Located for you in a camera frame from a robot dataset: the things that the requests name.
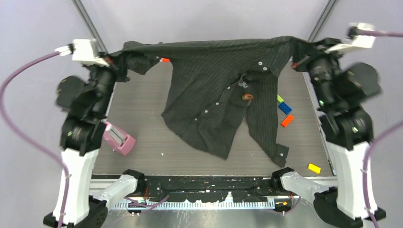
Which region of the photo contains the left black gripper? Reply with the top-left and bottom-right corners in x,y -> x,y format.
86,49 -> 130,116

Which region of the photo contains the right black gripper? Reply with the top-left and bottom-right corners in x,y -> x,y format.
292,36 -> 350,109

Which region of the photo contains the orange round brooch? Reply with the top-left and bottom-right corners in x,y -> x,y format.
242,94 -> 253,101

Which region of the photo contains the black pinstriped shirt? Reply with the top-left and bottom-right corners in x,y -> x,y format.
110,35 -> 322,168

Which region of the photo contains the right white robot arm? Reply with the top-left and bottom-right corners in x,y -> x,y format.
271,35 -> 386,228

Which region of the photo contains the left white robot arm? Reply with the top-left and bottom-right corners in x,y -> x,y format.
43,53 -> 146,228

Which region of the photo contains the lime green brick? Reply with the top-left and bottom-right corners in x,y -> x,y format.
277,95 -> 284,103

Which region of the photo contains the blue lego brick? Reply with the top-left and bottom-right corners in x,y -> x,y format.
278,102 -> 292,115

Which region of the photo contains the orange lego brick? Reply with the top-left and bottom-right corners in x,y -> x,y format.
280,114 -> 294,128

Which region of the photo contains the yellow brick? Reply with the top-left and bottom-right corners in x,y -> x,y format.
307,163 -> 321,174

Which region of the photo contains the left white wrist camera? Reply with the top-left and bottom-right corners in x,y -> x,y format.
54,38 -> 110,67

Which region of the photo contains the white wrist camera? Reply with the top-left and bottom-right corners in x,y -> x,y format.
54,38 -> 110,67
324,23 -> 375,54

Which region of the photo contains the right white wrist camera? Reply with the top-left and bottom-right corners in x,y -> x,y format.
324,23 -> 375,54

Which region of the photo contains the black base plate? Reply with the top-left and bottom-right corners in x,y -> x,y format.
128,176 -> 296,203

